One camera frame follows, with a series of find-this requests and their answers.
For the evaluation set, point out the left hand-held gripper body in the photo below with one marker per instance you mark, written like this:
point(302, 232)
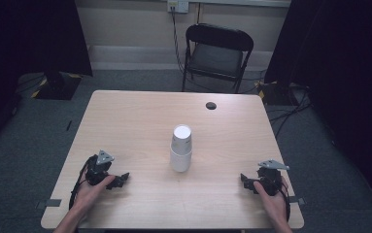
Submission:
point(95, 170)

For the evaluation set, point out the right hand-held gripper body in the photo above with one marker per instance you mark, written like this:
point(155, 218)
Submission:
point(270, 179)

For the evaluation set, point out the white paper cup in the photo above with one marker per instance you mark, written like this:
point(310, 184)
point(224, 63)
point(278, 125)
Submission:
point(182, 137)
point(180, 161)

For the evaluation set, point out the person's right hand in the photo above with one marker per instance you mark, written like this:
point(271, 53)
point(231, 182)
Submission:
point(276, 205)

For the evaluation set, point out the person's left hand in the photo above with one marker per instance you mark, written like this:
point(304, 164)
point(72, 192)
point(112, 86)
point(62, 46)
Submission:
point(86, 195)

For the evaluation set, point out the grey tape strip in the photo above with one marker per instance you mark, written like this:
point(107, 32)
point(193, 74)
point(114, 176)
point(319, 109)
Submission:
point(298, 200)
point(49, 203)

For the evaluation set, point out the small black floor marker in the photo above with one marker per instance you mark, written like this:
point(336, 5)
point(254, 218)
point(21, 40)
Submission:
point(69, 125)

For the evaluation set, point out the black stand base yellow tape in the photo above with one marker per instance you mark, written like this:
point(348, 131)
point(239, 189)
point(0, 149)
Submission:
point(276, 95)
point(57, 87)

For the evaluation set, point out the black folding chair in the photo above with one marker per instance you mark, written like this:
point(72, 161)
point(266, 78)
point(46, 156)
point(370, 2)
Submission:
point(219, 37)

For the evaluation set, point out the black curtain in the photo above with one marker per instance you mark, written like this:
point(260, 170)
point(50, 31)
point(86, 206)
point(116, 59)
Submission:
point(335, 48)
point(28, 32)

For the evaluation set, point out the white wall socket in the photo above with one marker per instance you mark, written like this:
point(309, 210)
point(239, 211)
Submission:
point(177, 6)

